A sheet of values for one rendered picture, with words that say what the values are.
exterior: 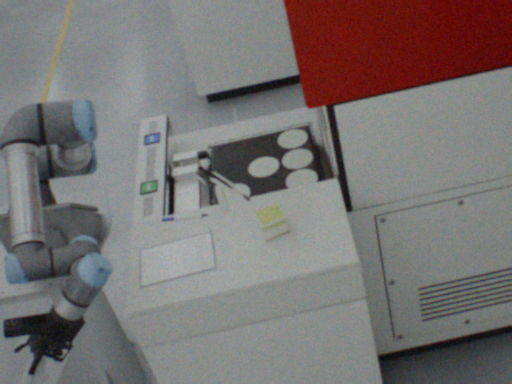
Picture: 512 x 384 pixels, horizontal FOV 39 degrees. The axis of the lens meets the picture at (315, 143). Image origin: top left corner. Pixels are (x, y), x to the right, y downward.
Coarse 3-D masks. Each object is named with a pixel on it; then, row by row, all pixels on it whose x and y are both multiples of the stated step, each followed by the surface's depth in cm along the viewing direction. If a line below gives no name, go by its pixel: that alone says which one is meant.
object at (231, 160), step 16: (304, 128) 247; (224, 144) 248; (240, 144) 246; (256, 144) 245; (272, 144) 243; (304, 144) 240; (224, 160) 241; (240, 160) 239; (224, 176) 234; (240, 176) 233; (256, 176) 231; (272, 176) 230; (320, 176) 226; (256, 192) 225
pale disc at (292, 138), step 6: (288, 132) 247; (294, 132) 246; (300, 132) 246; (282, 138) 245; (288, 138) 244; (294, 138) 244; (300, 138) 243; (306, 138) 243; (282, 144) 242; (288, 144) 242; (294, 144) 241; (300, 144) 241
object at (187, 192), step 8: (176, 168) 245; (200, 176) 242; (176, 184) 238; (184, 184) 237; (192, 184) 236; (200, 184) 238; (176, 192) 235; (184, 192) 234; (192, 192) 233; (200, 192) 235; (176, 200) 231; (184, 200) 231; (192, 200) 230; (200, 200) 232; (176, 208) 228; (184, 208) 228; (192, 208) 227; (200, 208) 228
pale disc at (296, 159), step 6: (294, 150) 239; (300, 150) 238; (306, 150) 238; (288, 156) 237; (294, 156) 236; (300, 156) 236; (306, 156) 235; (312, 156) 235; (282, 162) 235; (288, 162) 234; (294, 162) 234; (300, 162) 233; (306, 162) 233; (288, 168) 232; (294, 168) 231
